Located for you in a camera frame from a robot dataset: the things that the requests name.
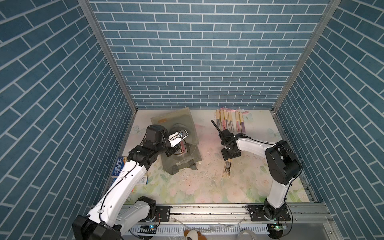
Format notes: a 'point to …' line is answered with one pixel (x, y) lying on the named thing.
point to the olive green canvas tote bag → (174, 122)
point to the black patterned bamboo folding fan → (218, 119)
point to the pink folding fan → (222, 116)
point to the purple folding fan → (242, 123)
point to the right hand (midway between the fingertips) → (229, 156)
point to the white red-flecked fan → (226, 171)
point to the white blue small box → (143, 181)
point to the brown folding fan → (227, 119)
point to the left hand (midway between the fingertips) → (181, 138)
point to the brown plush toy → (193, 234)
